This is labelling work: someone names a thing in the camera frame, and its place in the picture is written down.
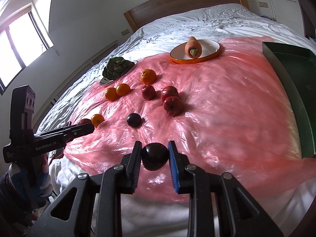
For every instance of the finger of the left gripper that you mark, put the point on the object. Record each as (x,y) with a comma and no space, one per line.
(76,131)

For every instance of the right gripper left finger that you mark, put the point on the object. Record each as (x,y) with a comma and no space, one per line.
(131,162)

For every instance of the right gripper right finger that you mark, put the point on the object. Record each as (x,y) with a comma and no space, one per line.
(180,176)

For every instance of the dark plum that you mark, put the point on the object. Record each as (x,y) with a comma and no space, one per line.
(154,156)
(134,120)

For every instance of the mottled red apple front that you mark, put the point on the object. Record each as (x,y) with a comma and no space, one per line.
(84,121)

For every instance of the orange fruit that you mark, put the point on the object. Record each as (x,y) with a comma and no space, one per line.
(110,94)
(97,119)
(122,89)
(148,76)

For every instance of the left hand blue glove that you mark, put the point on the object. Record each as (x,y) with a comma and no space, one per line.
(32,188)

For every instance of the pink plastic sheet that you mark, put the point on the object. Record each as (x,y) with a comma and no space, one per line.
(236,118)

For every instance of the dark patterned plate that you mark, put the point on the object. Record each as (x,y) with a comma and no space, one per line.
(116,75)

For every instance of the green leafy vegetable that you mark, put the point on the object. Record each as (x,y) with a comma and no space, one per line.
(116,67)

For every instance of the window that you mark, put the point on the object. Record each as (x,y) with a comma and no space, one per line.
(24,38)

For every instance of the orange carrot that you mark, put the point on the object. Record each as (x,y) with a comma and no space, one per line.
(193,48)

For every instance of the orange rimmed white plate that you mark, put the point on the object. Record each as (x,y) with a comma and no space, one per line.
(210,49)

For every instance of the white bed sheet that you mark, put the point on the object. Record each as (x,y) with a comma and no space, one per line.
(161,36)

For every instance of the green metal tray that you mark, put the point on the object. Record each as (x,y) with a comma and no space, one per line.
(295,67)

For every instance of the wooden headboard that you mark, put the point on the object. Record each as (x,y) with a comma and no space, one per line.
(155,9)

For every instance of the white wardrobe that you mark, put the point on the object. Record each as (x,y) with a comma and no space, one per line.
(292,14)

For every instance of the wall socket left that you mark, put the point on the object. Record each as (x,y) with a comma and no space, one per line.
(125,32)

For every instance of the wall socket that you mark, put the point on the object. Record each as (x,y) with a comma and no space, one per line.
(263,4)
(125,32)

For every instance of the wall socket right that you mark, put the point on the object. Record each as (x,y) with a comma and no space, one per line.
(263,4)

